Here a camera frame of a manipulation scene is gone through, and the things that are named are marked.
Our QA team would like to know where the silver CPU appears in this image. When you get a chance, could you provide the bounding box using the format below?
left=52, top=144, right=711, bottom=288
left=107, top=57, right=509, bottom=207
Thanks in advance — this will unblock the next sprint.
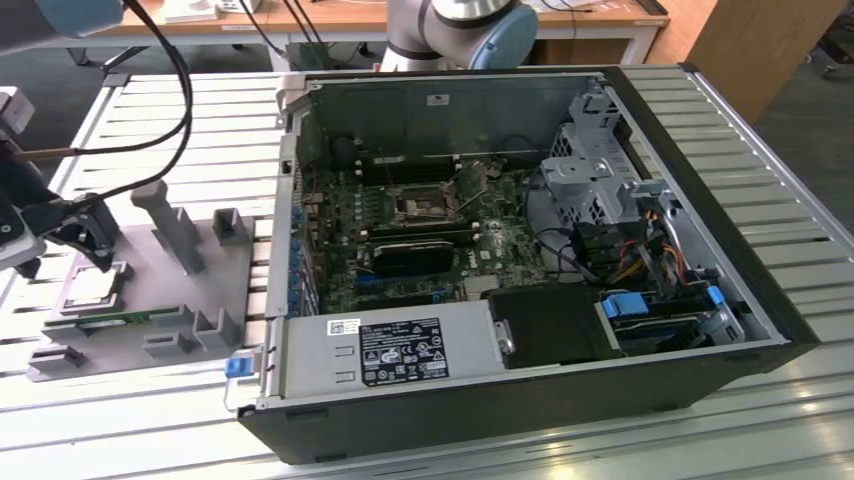
left=63, top=263, right=128, bottom=307

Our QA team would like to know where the metal socket cover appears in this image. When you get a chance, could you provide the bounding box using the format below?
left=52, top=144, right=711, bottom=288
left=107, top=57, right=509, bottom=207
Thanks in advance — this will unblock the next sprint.
left=447, top=159, right=494, bottom=201

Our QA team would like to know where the CPU socket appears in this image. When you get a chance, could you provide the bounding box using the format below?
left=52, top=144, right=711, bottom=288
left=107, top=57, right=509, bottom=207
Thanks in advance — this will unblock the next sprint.
left=392, top=183, right=469, bottom=226

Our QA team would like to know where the green RAM stick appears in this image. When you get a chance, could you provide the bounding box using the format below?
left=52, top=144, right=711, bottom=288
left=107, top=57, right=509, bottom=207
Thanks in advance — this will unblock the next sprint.
left=364, top=225, right=473, bottom=246
left=76, top=310, right=162, bottom=331

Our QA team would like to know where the grey parts rack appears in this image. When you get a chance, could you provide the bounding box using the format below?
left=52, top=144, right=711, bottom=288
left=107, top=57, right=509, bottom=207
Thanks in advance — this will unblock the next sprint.
left=25, top=179, right=262, bottom=384

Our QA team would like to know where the blue case latch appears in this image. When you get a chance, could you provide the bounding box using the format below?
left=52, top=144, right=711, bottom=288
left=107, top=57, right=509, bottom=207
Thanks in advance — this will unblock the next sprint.
left=224, top=355, right=260, bottom=380

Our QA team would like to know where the wooden desk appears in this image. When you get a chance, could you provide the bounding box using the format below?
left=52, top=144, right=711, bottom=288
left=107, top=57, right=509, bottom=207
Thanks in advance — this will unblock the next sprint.
left=66, top=0, right=673, bottom=66

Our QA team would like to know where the grey power supply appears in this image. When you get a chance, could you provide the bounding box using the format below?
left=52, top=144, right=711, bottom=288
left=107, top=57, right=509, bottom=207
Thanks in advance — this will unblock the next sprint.
left=256, top=304, right=510, bottom=411

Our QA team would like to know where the white paper box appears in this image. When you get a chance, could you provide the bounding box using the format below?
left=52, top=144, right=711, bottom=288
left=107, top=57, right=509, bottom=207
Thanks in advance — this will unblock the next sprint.
left=164, top=0, right=222, bottom=24

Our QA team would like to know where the blue expansion slot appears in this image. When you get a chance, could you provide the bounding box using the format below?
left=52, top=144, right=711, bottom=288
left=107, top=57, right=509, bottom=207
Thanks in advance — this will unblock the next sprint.
left=355, top=269, right=392, bottom=294

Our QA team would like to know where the black graphics card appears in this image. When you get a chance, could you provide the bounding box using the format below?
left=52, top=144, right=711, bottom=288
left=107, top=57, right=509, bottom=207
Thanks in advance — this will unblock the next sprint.
left=367, top=239, right=457, bottom=280

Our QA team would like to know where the small silver heatsink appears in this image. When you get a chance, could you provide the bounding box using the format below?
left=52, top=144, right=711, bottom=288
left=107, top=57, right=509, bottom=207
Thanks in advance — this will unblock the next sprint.
left=462, top=276, right=501, bottom=302

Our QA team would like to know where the green motherboard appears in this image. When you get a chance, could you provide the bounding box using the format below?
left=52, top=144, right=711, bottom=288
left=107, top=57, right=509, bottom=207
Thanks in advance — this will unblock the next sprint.
left=292, top=162, right=535, bottom=316

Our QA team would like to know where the black PC case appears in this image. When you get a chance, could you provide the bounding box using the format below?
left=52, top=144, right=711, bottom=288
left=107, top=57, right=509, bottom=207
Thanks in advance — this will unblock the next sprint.
left=238, top=63, right=823, bottom=466

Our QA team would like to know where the black plastic shroud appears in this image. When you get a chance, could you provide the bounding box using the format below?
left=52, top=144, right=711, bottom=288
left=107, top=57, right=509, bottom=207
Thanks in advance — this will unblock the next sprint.
left=486, top=285, right=626, bottom=371

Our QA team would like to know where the silver metal drive cage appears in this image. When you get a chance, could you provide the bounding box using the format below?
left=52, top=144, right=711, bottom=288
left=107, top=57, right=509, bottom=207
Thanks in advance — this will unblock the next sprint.
left=539, top=92, right=675, bottom=226

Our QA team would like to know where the blue disk carrier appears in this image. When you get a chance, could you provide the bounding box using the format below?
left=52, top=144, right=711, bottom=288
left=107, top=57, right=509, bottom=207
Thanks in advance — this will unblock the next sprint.
left=598, top=291, right=653, bottom=321

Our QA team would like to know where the wooden cabinet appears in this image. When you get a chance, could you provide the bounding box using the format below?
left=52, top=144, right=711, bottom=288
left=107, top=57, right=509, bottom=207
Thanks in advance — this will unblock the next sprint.
left=645, top=0, right=850, bottom=124

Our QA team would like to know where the black wheeled chair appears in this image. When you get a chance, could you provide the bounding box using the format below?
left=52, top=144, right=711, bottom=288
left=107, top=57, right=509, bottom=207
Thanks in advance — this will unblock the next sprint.
left=817, top=29, right=854, bottom=81

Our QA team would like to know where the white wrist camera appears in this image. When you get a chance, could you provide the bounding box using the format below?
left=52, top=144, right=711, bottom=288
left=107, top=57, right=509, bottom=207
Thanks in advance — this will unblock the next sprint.
left=0, top=209, right=46, bottom=271
left=0, top=85, right=35, bottom=135

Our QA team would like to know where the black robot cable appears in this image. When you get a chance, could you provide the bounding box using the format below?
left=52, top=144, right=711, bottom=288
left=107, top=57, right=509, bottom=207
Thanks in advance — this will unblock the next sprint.
left=63, top=0, right=195, bottom=204

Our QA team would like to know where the coloured power wire bundle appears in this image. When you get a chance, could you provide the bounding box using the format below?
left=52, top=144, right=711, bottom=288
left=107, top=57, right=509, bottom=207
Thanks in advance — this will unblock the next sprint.
left=617, top=237, right=693, bottom=291

